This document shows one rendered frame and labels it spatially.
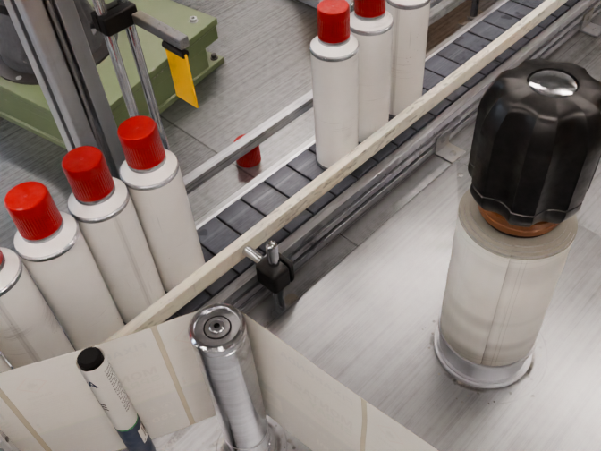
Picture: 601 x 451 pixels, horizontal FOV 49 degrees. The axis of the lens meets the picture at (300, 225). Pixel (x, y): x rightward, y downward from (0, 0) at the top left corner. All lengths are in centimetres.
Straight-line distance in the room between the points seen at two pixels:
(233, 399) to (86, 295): 18
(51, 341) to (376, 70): 44
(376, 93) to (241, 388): 42
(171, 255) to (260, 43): 56
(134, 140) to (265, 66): 54
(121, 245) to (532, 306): 34
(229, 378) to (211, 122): 57
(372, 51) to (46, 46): 33
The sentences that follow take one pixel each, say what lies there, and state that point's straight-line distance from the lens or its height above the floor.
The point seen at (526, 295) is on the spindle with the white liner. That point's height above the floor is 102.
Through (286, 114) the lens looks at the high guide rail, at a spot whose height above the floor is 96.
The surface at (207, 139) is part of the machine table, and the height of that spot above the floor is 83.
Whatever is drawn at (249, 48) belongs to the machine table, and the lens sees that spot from 111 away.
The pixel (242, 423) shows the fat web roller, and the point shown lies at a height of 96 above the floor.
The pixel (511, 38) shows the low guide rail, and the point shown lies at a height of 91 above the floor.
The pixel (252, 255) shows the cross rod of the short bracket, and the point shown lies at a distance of 67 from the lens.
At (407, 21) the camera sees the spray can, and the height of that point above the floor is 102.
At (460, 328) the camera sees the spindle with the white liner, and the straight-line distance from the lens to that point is 57.
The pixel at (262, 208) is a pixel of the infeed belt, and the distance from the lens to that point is 76.
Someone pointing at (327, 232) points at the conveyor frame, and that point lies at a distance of 76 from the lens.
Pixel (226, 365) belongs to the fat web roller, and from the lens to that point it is 44.
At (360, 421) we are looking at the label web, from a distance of 43.
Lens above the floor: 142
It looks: 48 degrees down
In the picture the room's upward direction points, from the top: 5 degrees counter-clockwise
